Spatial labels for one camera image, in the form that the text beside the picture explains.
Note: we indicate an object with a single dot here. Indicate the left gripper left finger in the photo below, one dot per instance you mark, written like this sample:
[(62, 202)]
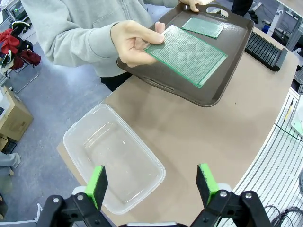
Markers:
[(99, 186)]

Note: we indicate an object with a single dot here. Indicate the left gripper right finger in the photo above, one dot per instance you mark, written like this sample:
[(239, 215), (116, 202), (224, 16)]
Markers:
[(203, 186)]

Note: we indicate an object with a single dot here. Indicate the dark brown plastic tray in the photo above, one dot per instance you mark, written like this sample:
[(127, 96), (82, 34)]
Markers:
[(232, 71)]

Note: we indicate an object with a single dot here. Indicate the large green perforated PCB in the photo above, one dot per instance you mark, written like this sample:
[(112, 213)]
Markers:
[(189, 56)]

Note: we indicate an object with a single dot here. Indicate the small green perforated PCB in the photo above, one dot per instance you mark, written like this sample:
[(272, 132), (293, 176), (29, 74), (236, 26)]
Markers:
[(203, 28)]

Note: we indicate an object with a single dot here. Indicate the person's right forearm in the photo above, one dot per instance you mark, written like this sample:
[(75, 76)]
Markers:
[(82, 49)]

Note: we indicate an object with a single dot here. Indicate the person's left forearm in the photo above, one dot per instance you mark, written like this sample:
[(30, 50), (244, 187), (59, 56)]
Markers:
[(163, 2)]

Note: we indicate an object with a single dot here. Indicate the person's right hand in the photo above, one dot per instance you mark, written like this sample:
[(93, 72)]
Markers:
[(132, 40)]

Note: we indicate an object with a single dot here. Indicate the person's left hand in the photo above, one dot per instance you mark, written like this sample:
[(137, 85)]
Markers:
[(191, 3)]

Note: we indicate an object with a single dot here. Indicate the clear plastic box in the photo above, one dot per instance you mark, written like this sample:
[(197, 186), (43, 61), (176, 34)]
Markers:
[(113, 153)]

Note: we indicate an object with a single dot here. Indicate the bystander in grey trousers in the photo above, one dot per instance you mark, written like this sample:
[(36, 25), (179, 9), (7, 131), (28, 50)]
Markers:
[(9, 159)]

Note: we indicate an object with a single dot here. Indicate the brown cardboard box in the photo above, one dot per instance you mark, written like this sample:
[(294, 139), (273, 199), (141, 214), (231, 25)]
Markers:
[(14, 118)]

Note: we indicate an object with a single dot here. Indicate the black slotted PCB rack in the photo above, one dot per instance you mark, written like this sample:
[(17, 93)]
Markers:
[(262, 47)]

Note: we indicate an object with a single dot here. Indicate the person in grey hoodie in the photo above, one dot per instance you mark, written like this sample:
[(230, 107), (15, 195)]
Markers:
[(78, 19)]

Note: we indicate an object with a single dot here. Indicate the red cloth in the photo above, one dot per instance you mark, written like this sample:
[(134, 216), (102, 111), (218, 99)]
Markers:
[(8, 40)]

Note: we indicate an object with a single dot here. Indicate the bystander in black clothes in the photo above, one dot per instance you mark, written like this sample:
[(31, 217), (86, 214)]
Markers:
[(241, 7)]

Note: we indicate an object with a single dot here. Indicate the white slotted aluminium base plate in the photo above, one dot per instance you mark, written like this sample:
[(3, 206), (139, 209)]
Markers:
[(267, 165)]

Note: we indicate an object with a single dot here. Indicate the metal frame chair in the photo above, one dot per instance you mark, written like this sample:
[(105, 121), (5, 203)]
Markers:
[(26, 80)]

